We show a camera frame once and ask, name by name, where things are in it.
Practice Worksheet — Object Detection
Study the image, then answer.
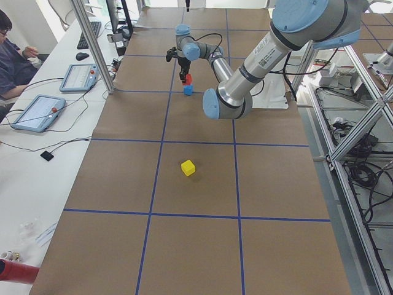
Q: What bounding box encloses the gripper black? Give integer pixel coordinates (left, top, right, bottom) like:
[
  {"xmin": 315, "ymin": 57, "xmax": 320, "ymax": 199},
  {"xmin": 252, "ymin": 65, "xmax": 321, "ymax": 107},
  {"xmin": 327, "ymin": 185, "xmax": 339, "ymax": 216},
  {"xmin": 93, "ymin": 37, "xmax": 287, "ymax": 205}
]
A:
[{"xmin": 177, "ymin": 57, "xmax": 191, "ymax": 82}]

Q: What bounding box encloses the red block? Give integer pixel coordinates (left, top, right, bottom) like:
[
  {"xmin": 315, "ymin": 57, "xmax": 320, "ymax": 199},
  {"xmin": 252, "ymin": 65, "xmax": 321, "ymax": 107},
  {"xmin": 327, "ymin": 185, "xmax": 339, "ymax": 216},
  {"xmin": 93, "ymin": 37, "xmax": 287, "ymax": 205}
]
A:
[{"xmin": 182, "ymin": 74, "xmax": 192, "ymax": 85}]

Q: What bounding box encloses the blue block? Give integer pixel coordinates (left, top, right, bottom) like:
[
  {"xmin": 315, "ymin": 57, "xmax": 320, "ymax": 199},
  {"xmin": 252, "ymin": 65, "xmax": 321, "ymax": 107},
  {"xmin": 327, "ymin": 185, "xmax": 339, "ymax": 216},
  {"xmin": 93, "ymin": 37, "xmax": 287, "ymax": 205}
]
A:
[{"xmin": 183, "ymin": 84, "xmax": 193, "ymax": 96}]

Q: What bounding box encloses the yellow block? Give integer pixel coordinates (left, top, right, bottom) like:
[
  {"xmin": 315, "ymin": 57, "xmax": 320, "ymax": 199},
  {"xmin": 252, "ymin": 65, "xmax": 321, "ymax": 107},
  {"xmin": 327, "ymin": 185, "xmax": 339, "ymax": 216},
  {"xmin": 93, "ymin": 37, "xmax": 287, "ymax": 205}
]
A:
[{"xmin": 181, "ymin": 159, "xmax": 196, "ymax": 176}]

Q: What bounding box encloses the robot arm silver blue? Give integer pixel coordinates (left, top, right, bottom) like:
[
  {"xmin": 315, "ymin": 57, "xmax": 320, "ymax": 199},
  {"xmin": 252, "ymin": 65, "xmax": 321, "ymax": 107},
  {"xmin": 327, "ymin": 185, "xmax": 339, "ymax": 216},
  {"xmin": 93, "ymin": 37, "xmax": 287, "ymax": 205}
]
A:
[
  {"xmin": 166, "ymin": 0, "xmax": 369, "ymax": 119},
  {"xmin": 364, "ymin": 44, "xmax": 392, "ymax": 75}
]

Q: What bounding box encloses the black computer monitor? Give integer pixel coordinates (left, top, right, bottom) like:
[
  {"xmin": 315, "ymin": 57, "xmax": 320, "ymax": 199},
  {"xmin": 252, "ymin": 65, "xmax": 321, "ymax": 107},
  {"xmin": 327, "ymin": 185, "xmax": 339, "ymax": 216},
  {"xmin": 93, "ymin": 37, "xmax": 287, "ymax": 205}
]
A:
[{"xmin": 106, "ymin": 0, "xmax": 134, "ymax": 40}]

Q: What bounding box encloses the black keyboard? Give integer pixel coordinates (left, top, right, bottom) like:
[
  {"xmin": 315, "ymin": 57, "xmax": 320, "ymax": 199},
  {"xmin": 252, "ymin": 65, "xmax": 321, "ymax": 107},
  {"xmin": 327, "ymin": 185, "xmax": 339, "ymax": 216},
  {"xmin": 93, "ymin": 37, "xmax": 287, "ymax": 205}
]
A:
[{"xmin": 76, "ymin": 20, "xmax": 103, "ymax": 50}]

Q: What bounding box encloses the far teach pendant tablet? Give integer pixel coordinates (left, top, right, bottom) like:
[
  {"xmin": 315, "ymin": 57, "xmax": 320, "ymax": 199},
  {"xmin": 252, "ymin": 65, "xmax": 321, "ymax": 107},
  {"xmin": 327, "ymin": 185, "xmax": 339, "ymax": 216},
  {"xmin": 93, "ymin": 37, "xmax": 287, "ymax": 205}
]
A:
[{"xmin": 59, "ymin": 64, "xmax": 99, "ymax": 93}]

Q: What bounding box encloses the teach pendant tablet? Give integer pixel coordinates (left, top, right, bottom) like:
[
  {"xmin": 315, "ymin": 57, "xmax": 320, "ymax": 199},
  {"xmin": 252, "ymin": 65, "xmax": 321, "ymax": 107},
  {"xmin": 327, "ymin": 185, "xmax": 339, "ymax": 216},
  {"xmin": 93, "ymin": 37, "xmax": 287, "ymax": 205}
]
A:
[
  {"xmin": 59, "ymin": 64, "xmax": 99, "ymax": 93},
  {"xmin": 11, "ymin": 95, "xmax": 66, "ymax": 133}
]

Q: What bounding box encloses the black computer mouse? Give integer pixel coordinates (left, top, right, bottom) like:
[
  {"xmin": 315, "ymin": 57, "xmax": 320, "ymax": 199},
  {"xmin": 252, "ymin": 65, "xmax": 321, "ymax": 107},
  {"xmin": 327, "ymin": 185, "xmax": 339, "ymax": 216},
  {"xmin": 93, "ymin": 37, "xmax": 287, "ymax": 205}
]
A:
[{"xmin": 76, "ymin": 52, "xmax": 89, "ymax": 61}]

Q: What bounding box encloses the near teach pendant tablet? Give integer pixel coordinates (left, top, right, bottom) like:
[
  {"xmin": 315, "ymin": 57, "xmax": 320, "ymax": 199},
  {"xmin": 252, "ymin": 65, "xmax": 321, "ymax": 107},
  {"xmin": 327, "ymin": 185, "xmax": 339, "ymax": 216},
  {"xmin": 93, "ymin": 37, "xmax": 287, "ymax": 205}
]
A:
[{"xmin": 11, "ymin": 95, "xmax": 66, "ymax": 133}]

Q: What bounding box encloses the small black square pad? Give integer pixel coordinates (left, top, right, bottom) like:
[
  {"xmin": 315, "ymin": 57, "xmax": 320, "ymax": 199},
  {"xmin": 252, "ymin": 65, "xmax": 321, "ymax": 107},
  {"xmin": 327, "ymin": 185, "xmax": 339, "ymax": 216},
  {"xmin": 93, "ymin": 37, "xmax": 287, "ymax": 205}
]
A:
[{"xmin": 40, "ymin": 151, "xmax": 54, "ymax": 162}]

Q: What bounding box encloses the seated person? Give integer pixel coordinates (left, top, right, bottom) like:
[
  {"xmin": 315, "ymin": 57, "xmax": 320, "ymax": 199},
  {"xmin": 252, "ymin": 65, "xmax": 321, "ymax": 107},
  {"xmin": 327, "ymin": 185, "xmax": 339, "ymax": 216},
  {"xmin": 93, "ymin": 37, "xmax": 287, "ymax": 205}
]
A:
[{"xmin": 0, "ymin": 9, "xmax": 41, "ymax": 120}]

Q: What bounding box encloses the red fire extinguisher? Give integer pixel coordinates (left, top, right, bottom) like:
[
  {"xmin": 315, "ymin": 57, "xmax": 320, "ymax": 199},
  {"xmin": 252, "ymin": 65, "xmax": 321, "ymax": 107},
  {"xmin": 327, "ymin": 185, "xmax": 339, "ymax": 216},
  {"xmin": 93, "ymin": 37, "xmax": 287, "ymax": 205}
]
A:
[{"xmin": 1, "ymin": 259, "xmax": 40, "ymax": 285}]

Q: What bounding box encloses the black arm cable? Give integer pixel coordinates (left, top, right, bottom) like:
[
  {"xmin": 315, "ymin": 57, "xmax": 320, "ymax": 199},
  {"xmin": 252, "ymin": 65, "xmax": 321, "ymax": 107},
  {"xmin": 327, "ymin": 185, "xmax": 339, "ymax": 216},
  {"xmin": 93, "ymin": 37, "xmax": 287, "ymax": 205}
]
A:
[{"xmin": 195, "ymin": 33, "xmax": 225, "ymax": 62}]

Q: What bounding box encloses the aluminium frame post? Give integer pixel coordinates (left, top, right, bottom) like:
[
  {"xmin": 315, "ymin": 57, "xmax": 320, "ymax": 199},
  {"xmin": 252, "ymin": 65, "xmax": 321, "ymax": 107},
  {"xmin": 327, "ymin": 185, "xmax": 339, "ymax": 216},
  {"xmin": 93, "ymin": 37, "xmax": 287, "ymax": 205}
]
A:
[{"xmin": 70, "ymin": 0, "xmax": 114, "ymax": 94}]

